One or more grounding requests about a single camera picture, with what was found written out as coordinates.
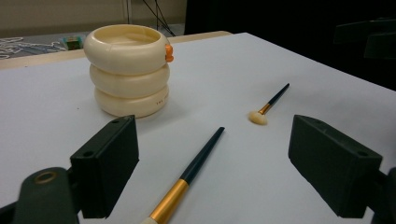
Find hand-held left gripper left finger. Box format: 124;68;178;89
69;115;140;218

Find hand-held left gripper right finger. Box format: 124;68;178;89
288;114;383;218

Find cream ringed brush holder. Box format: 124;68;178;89
83;23;175;119

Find small makeup brush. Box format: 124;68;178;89
247;82;290;126

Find large makeup brush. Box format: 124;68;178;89
139;126;226;224

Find dark curtain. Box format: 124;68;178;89
185;0;396;91

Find green box on floor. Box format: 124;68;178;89
61;35;84;51

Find white cable on floor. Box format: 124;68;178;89
0;36;64;61

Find black cables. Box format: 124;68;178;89
124;0;176;37

